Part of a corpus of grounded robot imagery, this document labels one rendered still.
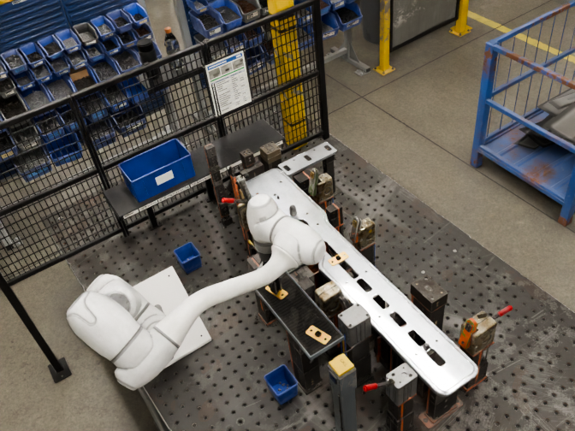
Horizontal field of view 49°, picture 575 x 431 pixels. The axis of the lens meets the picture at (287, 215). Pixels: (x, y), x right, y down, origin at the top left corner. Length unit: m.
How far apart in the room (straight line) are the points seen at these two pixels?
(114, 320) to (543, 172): 3.13
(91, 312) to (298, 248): 0.62
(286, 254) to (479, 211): 2.51
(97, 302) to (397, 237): 1.63
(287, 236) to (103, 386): 2.01
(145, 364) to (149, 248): 1.39
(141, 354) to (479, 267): 1.66
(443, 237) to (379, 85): 2.50
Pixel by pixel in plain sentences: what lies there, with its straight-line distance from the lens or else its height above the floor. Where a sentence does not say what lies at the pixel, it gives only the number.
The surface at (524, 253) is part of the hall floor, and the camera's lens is 4.03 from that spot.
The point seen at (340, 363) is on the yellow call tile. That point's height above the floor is 1.16.
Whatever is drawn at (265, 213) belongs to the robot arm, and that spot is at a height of 1.59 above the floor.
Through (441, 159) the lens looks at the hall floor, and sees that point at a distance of 4.61.
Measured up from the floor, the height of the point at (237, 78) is 1.31.
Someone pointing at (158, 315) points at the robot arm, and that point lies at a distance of 2.48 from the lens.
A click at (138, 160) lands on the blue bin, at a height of 1.13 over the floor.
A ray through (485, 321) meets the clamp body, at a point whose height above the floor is 1.06.
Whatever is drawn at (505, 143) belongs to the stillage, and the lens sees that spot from 4.54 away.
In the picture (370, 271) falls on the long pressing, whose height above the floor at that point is 1.00.
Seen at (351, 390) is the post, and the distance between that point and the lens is 2.19.
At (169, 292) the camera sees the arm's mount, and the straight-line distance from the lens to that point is 2.73.
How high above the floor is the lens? 2.93
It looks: 44 degrees down
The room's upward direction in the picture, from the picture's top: 8 degrees counter-clockwise
